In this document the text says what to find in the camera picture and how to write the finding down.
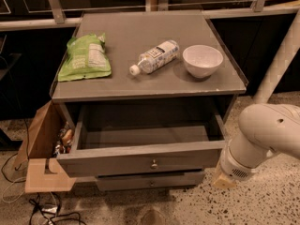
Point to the grey bottom drawer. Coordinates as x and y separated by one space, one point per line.
151 180

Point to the grey top drawer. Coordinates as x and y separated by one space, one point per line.
120 140

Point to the green snack bag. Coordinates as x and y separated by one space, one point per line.
86 59

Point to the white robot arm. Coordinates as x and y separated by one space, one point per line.
265 130

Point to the snack items in box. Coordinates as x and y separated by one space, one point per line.
64 141

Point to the grey drawer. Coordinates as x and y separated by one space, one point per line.
151 180
120 140

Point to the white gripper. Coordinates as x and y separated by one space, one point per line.
234 167

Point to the metal railing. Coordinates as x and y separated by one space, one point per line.
42 14

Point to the white bowl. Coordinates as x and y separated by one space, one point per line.
201 61

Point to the grey drawer cabinet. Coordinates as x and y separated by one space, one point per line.
129 35

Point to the brown cardboard box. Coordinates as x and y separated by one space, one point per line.
44 173

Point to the clear plastic water bottle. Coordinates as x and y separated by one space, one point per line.
155 58

